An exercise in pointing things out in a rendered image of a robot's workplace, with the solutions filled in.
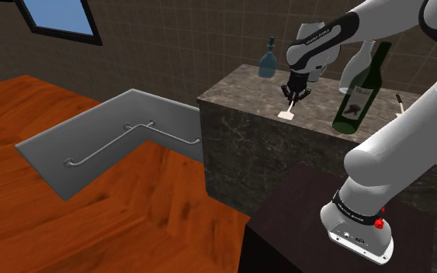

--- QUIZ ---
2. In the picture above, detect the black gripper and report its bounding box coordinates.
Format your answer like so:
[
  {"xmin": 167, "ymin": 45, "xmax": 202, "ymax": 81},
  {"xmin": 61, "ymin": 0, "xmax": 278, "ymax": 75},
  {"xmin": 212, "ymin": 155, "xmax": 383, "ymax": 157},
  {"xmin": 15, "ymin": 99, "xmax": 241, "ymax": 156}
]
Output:
[{"xmin": 281, "ymin": 71, "xmax": 313, "ymax": 109}]

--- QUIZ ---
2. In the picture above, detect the white spatula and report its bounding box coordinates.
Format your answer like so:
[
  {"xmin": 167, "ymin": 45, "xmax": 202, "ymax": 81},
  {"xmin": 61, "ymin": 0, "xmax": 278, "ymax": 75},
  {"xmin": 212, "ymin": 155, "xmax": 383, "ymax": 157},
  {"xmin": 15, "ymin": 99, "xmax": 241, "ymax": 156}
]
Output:
[{"xmin": 277, "ymin": 98, "xmax": 295, "ymax": 122}]

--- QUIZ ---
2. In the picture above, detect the blue glass bottle with stopper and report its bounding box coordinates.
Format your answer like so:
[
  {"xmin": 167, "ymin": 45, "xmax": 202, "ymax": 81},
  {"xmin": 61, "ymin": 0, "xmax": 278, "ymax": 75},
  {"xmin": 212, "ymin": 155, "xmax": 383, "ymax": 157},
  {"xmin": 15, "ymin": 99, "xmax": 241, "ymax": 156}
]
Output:
[{"xmin": 258, "ymin": 36, "xmax": 279, "ymax": 80}]

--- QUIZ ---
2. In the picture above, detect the clear glass bottle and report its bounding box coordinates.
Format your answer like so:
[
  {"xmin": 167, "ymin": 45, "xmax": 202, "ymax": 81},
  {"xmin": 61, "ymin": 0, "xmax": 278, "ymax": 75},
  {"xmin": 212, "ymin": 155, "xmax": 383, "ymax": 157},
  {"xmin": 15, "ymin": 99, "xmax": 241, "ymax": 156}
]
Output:
[{"xmin": 338, "ymin": 39, "xmax": 376, "ymax": 96}]

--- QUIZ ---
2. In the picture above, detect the dark green wine bottle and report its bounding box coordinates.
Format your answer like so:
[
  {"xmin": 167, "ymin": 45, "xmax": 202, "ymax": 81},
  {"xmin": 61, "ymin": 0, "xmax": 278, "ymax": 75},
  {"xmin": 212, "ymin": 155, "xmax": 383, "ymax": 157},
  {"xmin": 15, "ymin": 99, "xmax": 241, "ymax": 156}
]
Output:
[{"xmin": 331, "ymin": 40, "xmax": 393, "ymax": 136}]

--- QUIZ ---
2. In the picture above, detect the dark robot stand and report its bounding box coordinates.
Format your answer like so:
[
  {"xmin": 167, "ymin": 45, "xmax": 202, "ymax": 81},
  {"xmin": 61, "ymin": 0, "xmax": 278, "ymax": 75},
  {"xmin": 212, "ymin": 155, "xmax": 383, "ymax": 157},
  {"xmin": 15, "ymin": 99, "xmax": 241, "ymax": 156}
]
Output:
[{"xmin": 237, "ymin": 161, "xmax": 437, "ymax": 273}]

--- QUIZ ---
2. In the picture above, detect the black-framed window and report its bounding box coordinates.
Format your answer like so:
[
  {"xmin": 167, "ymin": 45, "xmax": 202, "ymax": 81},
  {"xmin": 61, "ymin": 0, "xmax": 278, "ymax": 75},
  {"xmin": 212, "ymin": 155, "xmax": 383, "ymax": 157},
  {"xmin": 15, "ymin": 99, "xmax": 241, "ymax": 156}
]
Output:
[{"xmin": 12, "ymin": 0, "xmax": 104, "ymax": 47}]

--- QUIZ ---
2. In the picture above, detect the black-handled white utensil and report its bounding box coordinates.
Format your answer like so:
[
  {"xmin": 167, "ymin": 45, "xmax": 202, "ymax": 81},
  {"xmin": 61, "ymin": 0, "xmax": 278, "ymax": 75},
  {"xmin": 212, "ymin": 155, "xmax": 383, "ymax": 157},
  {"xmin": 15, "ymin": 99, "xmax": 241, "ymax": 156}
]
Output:
[{"xmin": 394, "ymin": 93, "xmax": 407, "ymax": 119}]

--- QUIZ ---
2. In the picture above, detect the grey panel with grab rail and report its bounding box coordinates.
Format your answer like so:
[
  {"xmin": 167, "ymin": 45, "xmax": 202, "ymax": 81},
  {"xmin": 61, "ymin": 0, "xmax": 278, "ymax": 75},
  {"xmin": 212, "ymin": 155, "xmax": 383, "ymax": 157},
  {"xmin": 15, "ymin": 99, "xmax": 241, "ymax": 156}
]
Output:
[{"xmin": 14, "ymin": 88, "xmax": 205, "ymax": 202}]

